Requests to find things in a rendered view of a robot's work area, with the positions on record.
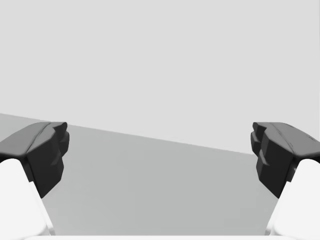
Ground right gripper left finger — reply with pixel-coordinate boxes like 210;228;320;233
0;121;71;237

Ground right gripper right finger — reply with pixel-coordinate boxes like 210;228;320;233
250;121;320;237

